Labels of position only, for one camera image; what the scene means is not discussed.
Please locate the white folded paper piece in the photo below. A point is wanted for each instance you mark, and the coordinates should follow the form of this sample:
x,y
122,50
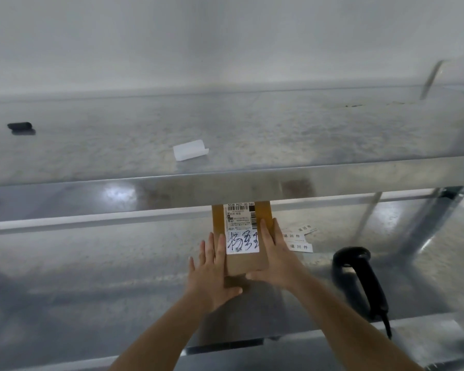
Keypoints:
x,y
190,149

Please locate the person's left forearm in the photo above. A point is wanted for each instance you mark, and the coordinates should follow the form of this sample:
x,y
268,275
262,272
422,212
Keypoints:
x,y
166,336

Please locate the person's right middle finger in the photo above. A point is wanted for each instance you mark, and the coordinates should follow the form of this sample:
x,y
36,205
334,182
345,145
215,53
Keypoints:
x,y
277,233

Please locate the person's right forearm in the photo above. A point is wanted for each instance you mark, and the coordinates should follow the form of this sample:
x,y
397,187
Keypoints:
x,y
348,328

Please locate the grey metal shelf rack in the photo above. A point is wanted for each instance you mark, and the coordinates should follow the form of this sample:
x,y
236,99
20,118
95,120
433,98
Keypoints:
x,y
232,181

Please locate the person's left thumb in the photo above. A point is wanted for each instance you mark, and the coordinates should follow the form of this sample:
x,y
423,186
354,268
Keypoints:
x,y
234,293

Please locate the white paper slip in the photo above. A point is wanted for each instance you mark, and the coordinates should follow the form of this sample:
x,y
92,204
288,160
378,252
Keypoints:
x,y
306,229
301,248
294,236

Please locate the person's left hand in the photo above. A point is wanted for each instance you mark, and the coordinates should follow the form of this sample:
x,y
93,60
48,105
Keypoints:
x,y
208,278

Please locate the person's right hand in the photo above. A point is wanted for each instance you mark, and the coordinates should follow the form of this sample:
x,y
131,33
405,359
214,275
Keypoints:
x,y
284,266

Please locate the person's right thumb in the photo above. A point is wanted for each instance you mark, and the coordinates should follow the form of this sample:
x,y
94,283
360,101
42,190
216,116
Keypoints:
x,y
256,275

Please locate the black handheld barcode scanner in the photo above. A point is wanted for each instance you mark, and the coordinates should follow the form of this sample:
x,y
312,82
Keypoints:
x,y
361,272

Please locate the small black oblong object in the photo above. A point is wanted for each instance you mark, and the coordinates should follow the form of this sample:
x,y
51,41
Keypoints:
x,y
20,126

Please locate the brown cardboard parcel white label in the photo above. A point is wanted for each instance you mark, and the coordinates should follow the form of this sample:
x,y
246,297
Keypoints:
x,y
243,262

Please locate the person's left little finger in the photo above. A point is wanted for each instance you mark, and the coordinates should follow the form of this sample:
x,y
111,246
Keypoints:
x,y
192,268

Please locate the person's left middle finger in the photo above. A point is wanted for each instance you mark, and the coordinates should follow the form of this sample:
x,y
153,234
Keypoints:
x,y
212,249

